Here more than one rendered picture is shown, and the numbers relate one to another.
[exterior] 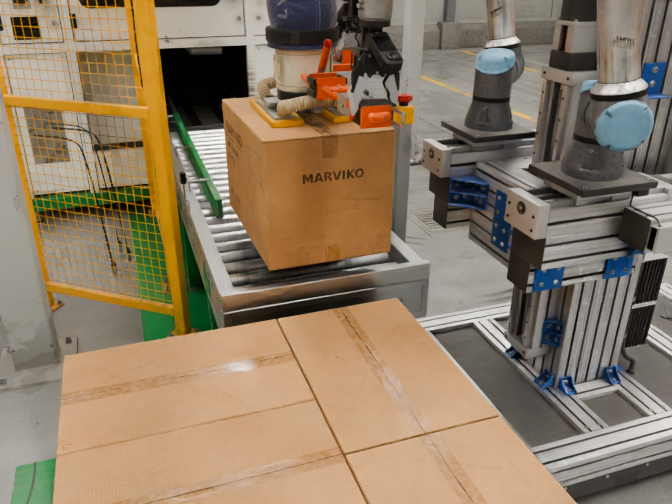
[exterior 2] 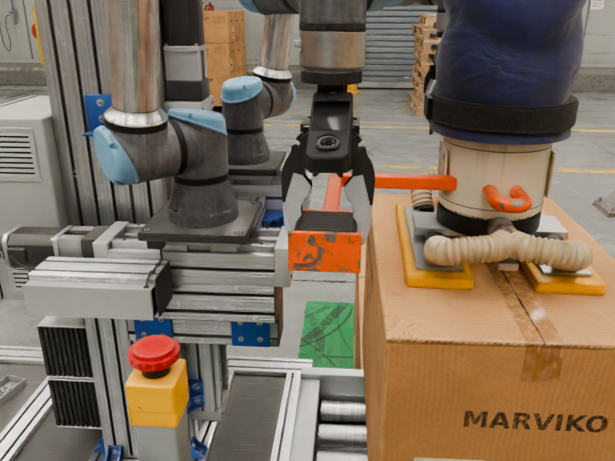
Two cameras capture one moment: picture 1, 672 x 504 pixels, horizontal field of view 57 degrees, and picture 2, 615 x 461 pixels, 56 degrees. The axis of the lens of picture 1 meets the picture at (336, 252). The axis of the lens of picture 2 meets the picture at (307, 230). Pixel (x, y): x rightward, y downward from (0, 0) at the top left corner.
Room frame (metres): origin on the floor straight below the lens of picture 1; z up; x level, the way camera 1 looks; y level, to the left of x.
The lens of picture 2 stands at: (3.00, 0.20, 1.47)
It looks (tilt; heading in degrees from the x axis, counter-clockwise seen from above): 21 degrees down; 204
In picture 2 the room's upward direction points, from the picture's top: straight up
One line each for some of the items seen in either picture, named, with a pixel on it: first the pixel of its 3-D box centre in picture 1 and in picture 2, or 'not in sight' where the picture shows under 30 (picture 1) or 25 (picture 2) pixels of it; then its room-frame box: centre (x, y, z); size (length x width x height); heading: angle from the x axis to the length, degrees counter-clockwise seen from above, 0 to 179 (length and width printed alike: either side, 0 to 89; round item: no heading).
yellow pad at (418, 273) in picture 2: (332, 103); (429, 232); (2.04, 0.02, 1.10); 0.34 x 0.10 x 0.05; 18
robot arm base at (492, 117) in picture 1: (489, 110); (202, 193); (1.99, -0.49, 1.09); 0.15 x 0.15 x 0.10
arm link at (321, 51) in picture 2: not in sight; (329, 51); (2.35, -0.06, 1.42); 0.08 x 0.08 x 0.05
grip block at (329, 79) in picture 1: (327, 86); not in sight; (1.78, 0.03, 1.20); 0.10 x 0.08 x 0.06; 108
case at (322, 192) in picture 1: (301, 171); (477, 347); (2.02, 0.12, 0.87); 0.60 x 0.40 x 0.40; 20
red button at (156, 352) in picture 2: (403, 100); (155, 358); (2.46, -0.26, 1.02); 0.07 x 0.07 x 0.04
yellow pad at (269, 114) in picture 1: (275, 107); (541, 236); (1.98, 0.20, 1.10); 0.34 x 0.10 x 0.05; 18
